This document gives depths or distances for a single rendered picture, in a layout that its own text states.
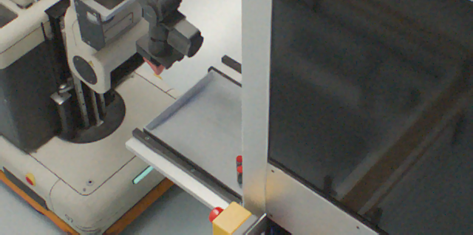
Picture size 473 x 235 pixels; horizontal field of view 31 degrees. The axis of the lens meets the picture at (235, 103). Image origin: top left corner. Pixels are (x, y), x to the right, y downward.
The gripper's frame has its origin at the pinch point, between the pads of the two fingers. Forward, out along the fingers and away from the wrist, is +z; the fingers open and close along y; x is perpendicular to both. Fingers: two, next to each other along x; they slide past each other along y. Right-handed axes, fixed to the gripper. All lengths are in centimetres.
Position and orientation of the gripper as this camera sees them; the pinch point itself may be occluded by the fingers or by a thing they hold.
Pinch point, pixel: (159, 71)
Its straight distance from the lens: 201.9
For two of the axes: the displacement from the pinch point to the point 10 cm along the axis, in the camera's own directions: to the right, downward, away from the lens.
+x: 6.5, -5.7, 5.0
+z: -1.1, 5.9, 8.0
